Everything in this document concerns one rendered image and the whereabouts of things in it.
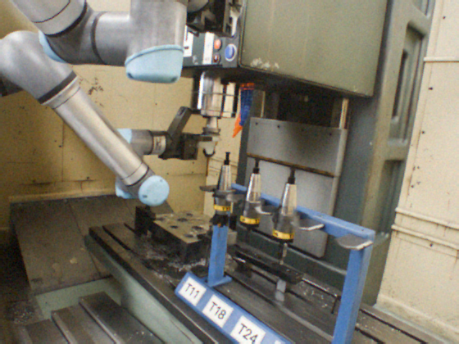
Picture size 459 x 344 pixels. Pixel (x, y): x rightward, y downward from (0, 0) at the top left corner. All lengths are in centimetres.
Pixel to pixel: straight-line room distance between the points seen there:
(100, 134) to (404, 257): 138
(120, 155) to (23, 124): 116
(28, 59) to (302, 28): 62
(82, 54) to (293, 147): 105
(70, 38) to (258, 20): 43
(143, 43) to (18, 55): 36
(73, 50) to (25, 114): 139
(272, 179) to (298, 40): 76
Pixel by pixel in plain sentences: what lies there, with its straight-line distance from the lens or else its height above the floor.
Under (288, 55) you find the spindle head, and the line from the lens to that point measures 88.
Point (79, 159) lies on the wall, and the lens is 201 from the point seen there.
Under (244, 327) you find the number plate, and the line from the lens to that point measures 86.
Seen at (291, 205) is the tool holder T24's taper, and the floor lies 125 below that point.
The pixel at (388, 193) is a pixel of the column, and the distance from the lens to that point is 163.
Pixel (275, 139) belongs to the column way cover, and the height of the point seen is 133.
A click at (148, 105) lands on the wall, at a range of 214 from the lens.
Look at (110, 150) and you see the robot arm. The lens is 79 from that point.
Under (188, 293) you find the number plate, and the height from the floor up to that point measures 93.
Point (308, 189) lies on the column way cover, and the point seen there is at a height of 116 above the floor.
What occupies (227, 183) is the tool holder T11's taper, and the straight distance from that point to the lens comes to 91.
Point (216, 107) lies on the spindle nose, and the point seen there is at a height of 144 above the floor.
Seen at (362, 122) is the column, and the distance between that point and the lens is 132.
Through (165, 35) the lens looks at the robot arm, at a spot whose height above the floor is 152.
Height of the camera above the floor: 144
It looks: 11 degrees down
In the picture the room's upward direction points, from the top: 6 degrees clockwise
